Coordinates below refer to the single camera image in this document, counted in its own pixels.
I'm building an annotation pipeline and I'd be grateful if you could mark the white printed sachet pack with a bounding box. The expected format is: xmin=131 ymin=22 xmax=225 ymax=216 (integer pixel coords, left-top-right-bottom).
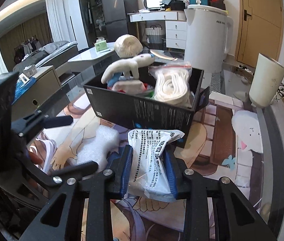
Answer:
xmin=127 ymin=129 xmax=184 ymax=202

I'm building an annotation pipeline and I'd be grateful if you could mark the beige side cabinet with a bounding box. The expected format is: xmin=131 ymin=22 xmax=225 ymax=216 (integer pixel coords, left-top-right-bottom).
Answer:
xmin=11 ymin=65 xmax=62 ymax=121

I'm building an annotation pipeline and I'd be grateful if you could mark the white foam wrap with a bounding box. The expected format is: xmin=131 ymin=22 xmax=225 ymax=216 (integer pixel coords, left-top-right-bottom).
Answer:
xmin=76 ymin=125 xmax=120 ymax=172

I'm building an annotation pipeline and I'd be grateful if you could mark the grey bed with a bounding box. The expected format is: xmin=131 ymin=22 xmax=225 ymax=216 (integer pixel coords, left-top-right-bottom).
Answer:
xmin=12 ymin=41 xmax=79 ymax=73

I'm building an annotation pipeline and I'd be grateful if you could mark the white coffee table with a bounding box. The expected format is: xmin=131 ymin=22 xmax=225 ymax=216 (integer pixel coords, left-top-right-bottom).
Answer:
xmin=67 ymin=42 xmax=115 ymax=72

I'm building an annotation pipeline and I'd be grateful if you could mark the green tissue pack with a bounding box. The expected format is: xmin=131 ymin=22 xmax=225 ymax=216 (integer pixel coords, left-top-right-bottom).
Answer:
xmin=94 ymin=39 xmax=108 ymax=52

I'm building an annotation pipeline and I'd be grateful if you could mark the cream yarn ball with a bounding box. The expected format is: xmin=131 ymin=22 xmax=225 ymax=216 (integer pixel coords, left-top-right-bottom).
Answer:
xmin=114 ymin=34 xmax=143 ymax=58

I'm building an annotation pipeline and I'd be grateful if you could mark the green white sachet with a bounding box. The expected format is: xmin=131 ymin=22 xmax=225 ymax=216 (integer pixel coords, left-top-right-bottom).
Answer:
xmin=141 ymin=89 xmax=154 ymax=98

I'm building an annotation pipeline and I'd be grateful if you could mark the white plush toy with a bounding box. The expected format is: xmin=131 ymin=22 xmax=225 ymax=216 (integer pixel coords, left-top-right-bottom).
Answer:
xmin=101 ymin=53 xmax=156 ymax=84

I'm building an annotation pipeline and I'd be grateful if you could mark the black cardboard box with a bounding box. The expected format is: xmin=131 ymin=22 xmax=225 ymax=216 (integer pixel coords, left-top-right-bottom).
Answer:
xmin=83 ymin=68 xmax=210 ymax=148

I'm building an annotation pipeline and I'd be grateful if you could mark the dark glass wardrobe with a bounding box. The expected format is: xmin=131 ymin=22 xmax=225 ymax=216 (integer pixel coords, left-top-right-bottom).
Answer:
xmin=79 ymin=0 xmax=112 ymax=48

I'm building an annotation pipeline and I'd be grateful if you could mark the cream cylindrical cup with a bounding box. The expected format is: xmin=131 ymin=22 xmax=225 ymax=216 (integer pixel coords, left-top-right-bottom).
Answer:
xmin=249 ymin=53 xmax=284 ymax=108

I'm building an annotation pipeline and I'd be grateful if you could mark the black refrigerator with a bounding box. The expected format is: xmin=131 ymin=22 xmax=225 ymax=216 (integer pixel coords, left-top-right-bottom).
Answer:
xmin=101 ymin=0 xmax=139 ymax=42

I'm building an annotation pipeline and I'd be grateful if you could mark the striped woven basket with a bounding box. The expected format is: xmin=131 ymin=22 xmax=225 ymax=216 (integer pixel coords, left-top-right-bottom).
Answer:
xmin=145 ymin=25 xmax=165 ymax=50

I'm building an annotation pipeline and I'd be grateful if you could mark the white desk with drawers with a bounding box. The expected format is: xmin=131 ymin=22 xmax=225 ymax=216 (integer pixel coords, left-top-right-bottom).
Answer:
xmin=129 ymin=11 xmax=186 ymax=50

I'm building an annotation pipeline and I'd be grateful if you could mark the white electric kettle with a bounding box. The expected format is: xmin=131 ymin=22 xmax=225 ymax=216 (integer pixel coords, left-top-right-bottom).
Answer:
xmin=184 ymin=4 xmax=233 ymax=74

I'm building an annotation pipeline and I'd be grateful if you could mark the wooden door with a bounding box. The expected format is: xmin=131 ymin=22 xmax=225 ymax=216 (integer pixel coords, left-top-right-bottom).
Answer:
xmin=236 ymin=0 xmax=284 ymax=67

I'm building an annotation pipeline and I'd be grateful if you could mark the bagged white rope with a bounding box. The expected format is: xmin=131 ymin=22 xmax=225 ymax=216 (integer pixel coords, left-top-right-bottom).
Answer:
xmin=148 ymin=61 xmax=193 ymax=106

